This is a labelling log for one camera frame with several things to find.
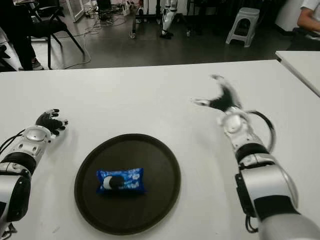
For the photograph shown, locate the right robot hand black silver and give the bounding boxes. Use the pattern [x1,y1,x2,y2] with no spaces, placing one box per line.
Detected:
[189,74,245,113]

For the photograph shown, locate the left robot hand black silver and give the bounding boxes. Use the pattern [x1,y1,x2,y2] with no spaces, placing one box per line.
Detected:
[34,108,69,137]

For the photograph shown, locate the blue Oreo cookie packet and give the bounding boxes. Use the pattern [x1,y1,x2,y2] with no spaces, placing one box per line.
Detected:
[96,167,147,197]

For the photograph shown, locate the black chair with armrest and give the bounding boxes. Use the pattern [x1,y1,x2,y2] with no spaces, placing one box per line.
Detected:
[0,44,10,73]

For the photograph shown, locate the standing person in black trousers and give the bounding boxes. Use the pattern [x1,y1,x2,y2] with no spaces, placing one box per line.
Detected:
[0,0,45,71]

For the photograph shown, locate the white neighbouring table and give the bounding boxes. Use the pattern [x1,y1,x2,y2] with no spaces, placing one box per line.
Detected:
[274,50,320,98]

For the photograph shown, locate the grey plastic stool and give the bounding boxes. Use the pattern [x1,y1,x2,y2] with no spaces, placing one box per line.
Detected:
[225,7,258,48]

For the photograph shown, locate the round dark brown tray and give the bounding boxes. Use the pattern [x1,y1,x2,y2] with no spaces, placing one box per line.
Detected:
[74,133,181,236]

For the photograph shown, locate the white humanoid robot leg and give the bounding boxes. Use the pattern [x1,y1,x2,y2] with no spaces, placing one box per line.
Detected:
[159,0,180,40]

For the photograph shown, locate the white framed leaning panel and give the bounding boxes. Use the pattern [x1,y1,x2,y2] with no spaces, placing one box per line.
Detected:
[63,0,87,24]

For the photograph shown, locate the seated person in white shirt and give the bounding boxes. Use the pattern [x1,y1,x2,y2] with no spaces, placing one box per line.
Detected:
[296,0,320,42]

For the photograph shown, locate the black equipment box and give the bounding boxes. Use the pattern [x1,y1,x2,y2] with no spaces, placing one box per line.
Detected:
[96,0,113,15]

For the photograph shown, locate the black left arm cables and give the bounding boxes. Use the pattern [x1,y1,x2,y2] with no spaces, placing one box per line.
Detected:
[0,131,26,153]

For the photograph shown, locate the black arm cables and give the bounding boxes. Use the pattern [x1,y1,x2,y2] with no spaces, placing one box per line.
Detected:
[0,131,26,153]
[247,109,276,153]

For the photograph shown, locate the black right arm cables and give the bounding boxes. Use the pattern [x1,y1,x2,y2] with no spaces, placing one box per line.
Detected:
[247,109,276,153]

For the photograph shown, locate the white cable on floor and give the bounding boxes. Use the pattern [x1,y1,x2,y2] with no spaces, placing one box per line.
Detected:
[58,18,103,70]

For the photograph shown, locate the black metal frame chair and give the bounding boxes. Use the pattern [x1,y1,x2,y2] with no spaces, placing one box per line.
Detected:
[27,0,86,70]

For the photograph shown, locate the tangled floor cable pile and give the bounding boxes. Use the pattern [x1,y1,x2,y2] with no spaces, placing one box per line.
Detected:
[86,3,126,27]

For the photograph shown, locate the black wheeled gantry frame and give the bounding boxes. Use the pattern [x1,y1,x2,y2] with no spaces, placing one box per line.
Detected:
[128,0,193,40]

